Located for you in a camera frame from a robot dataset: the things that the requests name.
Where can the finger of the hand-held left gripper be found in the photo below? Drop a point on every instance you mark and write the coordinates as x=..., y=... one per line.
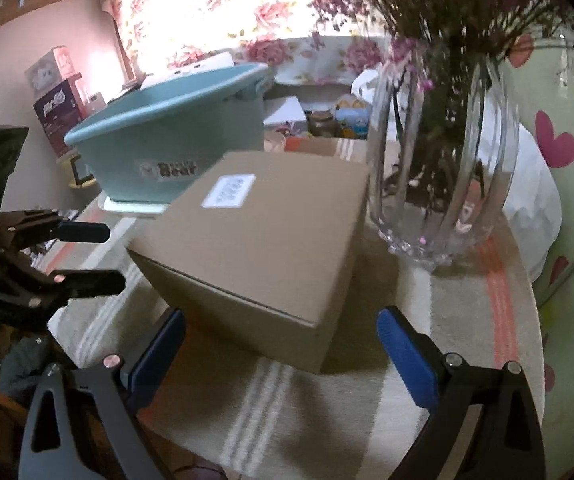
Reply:
x=97, y=283
x=84, y=232

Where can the cream plastic tray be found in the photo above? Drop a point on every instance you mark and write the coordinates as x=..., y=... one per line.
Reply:
x=132, y=206

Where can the white and pink box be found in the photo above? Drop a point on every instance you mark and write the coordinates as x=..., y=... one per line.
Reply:
x=49, y=70

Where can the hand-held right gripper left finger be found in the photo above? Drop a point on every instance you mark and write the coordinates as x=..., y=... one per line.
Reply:
x=159, y=355

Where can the teal plastic basin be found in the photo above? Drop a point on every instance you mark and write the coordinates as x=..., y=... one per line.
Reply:
x=167, y=125

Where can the heart patterned sliding door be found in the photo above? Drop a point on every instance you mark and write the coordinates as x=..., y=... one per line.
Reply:
x=572, y=200

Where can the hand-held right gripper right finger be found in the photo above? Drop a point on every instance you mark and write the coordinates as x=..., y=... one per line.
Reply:
x=407, y=360

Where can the blue and yellow packet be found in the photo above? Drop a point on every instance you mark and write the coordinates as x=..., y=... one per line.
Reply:
x=354, y=117

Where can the black photo frame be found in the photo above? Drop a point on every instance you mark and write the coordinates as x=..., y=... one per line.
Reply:
x=83, y=172

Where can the ribbed glass vase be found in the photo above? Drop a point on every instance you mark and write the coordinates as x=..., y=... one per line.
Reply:
x=487, y=185

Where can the dark purple box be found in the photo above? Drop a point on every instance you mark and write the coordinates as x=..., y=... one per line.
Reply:
x=59, y=115

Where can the brown cardboard box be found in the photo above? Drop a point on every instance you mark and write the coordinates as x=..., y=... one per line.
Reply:
x=267, y=260

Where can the floral rose curtain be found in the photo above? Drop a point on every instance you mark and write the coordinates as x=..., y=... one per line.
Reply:
x=207, y=5

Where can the brown glass jar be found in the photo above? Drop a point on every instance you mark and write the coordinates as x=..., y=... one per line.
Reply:
x=323, y=124

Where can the white plastic bag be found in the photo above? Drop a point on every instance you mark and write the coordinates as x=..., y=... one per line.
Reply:
x=532, y=185

